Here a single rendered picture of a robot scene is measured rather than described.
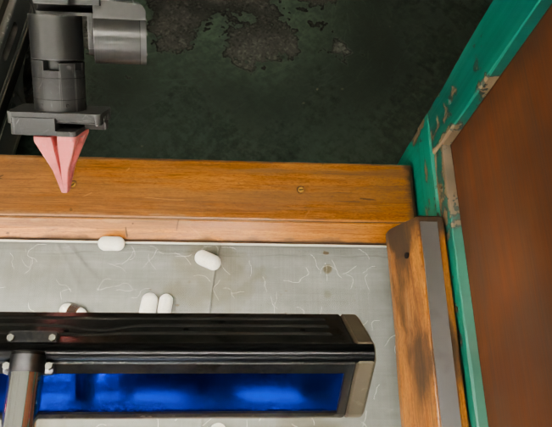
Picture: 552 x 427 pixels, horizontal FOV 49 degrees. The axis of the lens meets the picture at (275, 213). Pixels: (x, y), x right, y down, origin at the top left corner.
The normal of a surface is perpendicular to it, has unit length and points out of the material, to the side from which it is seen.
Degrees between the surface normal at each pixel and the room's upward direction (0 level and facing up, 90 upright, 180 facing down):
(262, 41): 0
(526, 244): 90
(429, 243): 0
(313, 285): 0
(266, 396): 58
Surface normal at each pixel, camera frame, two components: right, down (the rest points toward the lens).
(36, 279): 0.08, -0.37
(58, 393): 0.05, 0.58
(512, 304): -1.00, -0.02
